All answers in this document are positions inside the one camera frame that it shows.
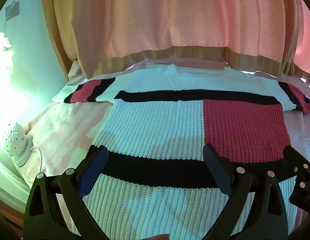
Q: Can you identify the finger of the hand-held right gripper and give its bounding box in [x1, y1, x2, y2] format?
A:
[282, 145, 310, 180]

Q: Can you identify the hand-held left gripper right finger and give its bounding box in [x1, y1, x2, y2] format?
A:
[202, 143, 288, 240]

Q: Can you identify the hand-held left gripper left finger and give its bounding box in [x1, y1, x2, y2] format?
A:
[24, 145, 110, 240]

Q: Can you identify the white black red knit sweater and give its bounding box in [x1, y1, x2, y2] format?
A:
[52, 64, 310, 240]

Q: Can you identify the pink bedsheet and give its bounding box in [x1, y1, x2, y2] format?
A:
[20, 59, 310, 240]

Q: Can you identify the white bedside table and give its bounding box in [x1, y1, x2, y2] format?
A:
[0, 140, 35, 214]

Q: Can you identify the white dotted table lamp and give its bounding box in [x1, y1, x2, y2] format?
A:
[1, 122, 44, 167]

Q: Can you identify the pale pink pillow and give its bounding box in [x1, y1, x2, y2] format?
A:
[68, 60, 89, 81]

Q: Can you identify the pink curtain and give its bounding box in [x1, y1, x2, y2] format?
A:
[41, 0, 310, 80]

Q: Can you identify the white lamp cable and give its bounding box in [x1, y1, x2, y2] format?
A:
[30, 145, 46, 174]

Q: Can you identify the white wall socket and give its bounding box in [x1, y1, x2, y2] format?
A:
[5, 1, 21, 21]

